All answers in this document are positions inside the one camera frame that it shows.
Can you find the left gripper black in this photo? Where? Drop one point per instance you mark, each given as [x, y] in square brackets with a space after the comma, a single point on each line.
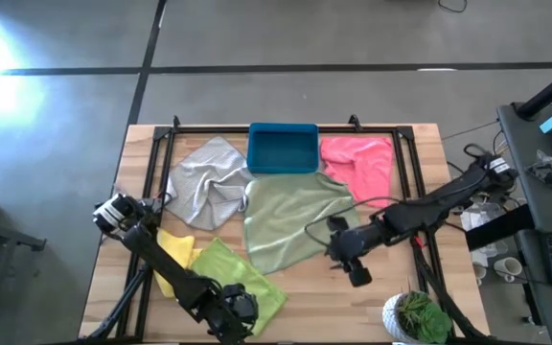
[230, 326]

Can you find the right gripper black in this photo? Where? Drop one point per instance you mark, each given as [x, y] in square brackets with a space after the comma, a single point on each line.
[360, 274]

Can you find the lime green microfiber towel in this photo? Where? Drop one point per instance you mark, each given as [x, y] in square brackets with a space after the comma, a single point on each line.
[228, 268]

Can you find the sage green microfiber towel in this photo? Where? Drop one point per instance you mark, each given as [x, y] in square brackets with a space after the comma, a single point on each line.
[290, 215]

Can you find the yellow microfiber towel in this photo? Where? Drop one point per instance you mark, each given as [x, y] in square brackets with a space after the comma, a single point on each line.
[175, 246]

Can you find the pink microfiber towel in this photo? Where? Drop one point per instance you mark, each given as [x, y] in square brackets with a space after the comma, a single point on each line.
[362, 165]

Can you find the grey microfiber towel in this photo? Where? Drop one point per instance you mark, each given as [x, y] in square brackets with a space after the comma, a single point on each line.
[209, 187]

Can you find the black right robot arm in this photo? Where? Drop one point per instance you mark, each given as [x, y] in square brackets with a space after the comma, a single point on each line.
[420, 213]

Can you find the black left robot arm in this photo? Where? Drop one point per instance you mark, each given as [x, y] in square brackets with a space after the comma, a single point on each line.
[161, 259]

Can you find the succulent in white pot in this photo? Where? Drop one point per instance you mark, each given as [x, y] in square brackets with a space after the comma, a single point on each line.
[420, 318]

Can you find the white mug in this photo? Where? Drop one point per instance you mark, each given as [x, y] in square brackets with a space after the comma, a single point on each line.
[508, 268]
[478, 273]

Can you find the clear plastic bag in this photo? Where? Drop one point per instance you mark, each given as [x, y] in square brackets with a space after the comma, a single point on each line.
[477, 218]

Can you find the black desk support bar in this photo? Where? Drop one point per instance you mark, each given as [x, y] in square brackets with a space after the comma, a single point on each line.
[496, 230]

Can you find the blue plastic bin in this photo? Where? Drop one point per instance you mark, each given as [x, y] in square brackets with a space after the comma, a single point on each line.
[283, 148]

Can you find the dark grey desk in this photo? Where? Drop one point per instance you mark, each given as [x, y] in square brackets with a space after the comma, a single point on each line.
[520, 139]

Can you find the black monitor pole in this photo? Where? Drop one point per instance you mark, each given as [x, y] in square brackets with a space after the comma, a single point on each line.
[549, 91]

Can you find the grey camera device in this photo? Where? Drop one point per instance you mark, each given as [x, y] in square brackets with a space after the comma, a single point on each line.
[355, 123]

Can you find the black frame clamp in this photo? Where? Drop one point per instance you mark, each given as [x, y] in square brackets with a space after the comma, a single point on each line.
[176, 122]

